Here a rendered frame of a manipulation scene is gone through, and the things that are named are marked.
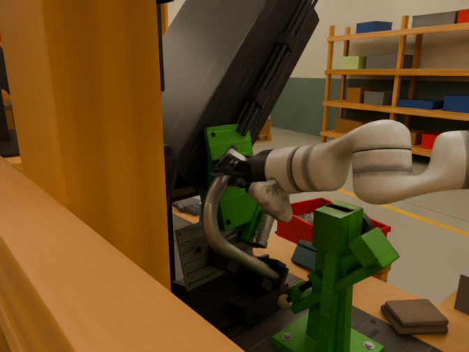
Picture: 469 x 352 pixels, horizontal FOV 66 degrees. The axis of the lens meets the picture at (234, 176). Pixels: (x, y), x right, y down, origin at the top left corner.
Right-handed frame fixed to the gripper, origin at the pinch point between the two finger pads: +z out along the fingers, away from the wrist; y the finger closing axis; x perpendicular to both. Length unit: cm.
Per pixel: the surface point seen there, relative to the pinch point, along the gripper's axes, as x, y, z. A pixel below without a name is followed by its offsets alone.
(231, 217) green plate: 4.9, -7.6, 2.8
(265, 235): 4.7, -14.8, -0.7
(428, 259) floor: -93, -240, 63
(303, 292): 13.0, -20.2, -10.4
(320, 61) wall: -563, -341, 400
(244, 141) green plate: -10.5, -2.1, 2.8
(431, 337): 9.8, -41.3, -24.8
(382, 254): 7.0, -12.5, -27.3
